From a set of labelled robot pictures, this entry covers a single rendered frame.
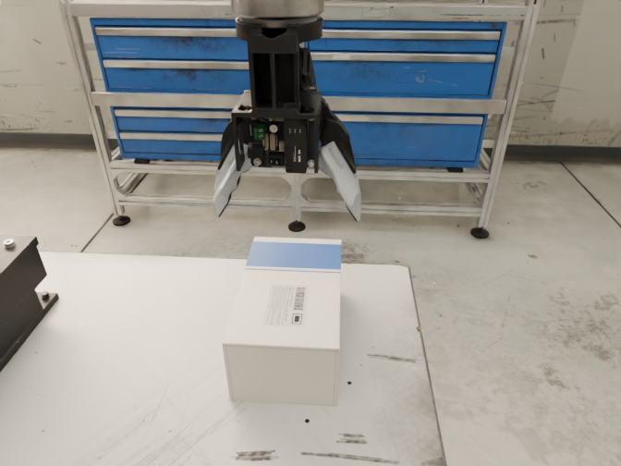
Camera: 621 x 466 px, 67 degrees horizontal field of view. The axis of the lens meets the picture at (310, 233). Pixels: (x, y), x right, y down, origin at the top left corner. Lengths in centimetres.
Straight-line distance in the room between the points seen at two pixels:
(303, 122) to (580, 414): 136
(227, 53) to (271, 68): 154
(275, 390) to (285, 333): 7
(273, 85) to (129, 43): 167
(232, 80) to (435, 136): 84
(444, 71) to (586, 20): 121
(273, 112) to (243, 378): 29
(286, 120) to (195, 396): 33
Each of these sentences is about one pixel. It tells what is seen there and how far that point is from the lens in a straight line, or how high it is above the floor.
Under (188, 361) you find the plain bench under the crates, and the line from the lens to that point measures 61.
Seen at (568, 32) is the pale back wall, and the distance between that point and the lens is 296.
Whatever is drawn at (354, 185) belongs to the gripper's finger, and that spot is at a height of 93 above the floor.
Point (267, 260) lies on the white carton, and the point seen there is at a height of 79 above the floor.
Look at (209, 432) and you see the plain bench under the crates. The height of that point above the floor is 70.
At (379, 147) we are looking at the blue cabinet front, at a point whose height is 40.
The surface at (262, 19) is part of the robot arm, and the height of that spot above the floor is 109.
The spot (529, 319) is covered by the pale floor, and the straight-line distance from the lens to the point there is 184.
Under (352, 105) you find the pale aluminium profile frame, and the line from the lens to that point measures 187.
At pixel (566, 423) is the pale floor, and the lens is 157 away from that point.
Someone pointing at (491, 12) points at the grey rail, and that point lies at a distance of 189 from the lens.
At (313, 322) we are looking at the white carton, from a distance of 51.
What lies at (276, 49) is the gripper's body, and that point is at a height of 107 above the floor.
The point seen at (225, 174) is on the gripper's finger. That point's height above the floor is 94.
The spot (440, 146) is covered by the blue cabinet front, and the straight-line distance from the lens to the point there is 201.
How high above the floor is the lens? 114
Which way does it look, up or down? 33 degrees down
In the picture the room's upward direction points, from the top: straight up
